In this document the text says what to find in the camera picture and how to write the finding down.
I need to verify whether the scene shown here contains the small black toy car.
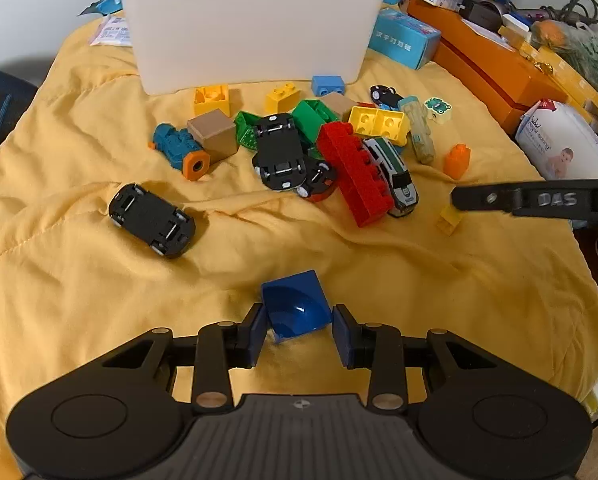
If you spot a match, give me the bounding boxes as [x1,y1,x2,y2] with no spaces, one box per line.
[369,84,405,111]

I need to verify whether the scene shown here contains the tan toy block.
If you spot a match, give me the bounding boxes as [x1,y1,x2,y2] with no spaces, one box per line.
[321,92,360,121]

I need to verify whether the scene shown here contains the red and black toy car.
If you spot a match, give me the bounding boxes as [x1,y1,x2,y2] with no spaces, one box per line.
[296,157,339,202]

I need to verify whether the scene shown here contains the white plastic storage bin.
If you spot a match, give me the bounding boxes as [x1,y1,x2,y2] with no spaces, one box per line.
[104,0,405,97]

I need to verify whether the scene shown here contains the light blue cardboard box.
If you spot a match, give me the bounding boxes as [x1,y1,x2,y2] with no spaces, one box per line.
[368,7,442,71]

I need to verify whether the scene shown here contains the green and white toy train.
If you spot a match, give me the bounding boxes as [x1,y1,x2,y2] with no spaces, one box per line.
[361,136,420,218]

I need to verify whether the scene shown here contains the large green toy block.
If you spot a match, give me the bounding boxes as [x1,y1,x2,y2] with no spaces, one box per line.
[291,100,340,146]

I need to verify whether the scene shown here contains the brown cube block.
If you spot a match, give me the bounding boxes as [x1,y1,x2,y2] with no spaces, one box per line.
[187,110,239,161]

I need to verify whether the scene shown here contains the teal toy locomotive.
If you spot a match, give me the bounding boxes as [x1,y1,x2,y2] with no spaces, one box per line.
[148,122,211,181]

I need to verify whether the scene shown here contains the orange studded block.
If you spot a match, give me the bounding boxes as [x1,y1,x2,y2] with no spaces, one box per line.
[443,143,472,181]

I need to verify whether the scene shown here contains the yellow eight-stud block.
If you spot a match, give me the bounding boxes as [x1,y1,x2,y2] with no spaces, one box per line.
[348,105,411,147]

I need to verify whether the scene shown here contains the tiny yellow block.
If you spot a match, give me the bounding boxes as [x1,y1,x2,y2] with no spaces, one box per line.
[438,203,464,235]

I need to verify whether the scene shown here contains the yellow box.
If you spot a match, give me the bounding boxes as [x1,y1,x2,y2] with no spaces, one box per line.
[519,35,598,126]

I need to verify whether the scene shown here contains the green frog wooden block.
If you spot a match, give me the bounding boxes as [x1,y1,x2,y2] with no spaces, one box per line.
[424,97,452,123]

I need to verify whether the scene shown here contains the black cable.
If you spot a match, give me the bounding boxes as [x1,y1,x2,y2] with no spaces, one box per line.
[559,0,598,26]

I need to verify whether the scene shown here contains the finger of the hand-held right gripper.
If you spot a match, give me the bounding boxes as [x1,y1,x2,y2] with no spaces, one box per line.
[451,178,598,229]

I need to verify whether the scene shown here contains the yellow square studded block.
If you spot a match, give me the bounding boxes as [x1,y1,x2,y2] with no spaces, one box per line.
[194,85,231,117]

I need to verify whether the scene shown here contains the orange box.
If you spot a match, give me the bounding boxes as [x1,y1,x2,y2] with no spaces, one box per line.
[406,0,570,133]

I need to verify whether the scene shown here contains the long red studded block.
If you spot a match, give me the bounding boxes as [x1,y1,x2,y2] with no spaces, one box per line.
[316,121,396,228]

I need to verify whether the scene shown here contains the green mesh bag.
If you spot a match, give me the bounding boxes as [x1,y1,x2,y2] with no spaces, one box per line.
[554,20,598,91]

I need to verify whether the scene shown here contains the blue curved toy block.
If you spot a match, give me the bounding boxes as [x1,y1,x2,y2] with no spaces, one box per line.
[261,270,334,345]

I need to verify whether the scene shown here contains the blue plastic wrapper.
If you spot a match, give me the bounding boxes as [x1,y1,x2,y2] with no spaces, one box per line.
[76,0,125,17]

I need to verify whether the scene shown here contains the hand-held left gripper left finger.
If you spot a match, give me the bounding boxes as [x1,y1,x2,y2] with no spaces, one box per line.
[99,304,271,413]

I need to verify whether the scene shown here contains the flat green toy block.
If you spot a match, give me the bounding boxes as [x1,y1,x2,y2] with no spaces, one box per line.
[234,110,260,152]

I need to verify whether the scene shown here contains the white baby wipes pack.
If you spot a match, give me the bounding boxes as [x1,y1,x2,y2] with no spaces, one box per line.
[515,98,598,181]

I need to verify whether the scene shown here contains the black power adapter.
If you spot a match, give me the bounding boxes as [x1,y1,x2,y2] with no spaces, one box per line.
[459,0,507,31]

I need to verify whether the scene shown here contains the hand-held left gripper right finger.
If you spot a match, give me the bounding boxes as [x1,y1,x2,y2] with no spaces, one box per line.
[331,304,500,413]

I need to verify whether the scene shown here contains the yellow quilted blanket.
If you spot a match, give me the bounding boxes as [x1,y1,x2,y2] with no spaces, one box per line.
[0,10,598,480]

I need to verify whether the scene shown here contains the white paper leaflet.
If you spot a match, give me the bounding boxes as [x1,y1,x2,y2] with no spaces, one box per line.
[88,14,132,47]

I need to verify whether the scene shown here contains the small blue studded block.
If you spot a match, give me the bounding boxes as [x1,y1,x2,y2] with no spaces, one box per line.
[312,76,347,97]

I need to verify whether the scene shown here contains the small yellow studded block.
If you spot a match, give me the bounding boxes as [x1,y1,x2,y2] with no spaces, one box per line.
[265,83,302,113]

